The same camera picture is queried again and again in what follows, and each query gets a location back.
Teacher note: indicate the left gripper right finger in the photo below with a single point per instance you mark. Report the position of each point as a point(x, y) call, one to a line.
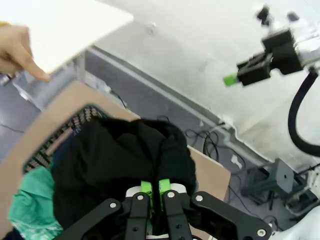
point(175, 215)

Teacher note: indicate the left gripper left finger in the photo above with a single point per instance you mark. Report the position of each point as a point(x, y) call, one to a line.
point(137, 215)

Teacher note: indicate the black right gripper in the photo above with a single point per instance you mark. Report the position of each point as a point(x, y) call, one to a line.
point(285, 55)

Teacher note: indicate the black garment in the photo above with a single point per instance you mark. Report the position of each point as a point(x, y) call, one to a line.
point(112, 160)

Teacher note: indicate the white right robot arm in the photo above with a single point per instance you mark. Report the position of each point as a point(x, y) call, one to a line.
point(310, 52)

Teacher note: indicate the person's left hand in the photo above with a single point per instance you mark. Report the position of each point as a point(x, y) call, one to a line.
point(15, 47)

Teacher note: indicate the grey woven plastic basket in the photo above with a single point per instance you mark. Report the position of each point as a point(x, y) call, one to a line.
point(50, 147)

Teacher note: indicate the grey metal stand base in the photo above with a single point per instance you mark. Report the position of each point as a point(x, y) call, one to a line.
point(282, 177)

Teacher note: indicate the large white table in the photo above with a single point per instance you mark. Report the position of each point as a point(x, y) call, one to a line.
point(62, 27)

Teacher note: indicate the person in yellow hoodie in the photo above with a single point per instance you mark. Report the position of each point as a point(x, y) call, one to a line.
point(3, 23)

